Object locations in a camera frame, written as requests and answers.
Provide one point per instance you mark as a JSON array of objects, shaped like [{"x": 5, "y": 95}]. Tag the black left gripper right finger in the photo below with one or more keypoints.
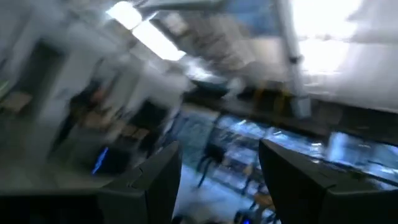
[{"x": 304, "y": 193}]

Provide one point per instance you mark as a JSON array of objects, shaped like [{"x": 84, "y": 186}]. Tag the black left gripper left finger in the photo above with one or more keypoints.
[{"x": 149, "y": 193}]

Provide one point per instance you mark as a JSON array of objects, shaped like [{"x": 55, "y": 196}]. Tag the grey pillar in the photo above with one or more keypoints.
[{"x": 292, "y": 59}]

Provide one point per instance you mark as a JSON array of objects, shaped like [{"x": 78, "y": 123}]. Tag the bright ceiling light panel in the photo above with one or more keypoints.
[{"x": 149, "y": 34}]

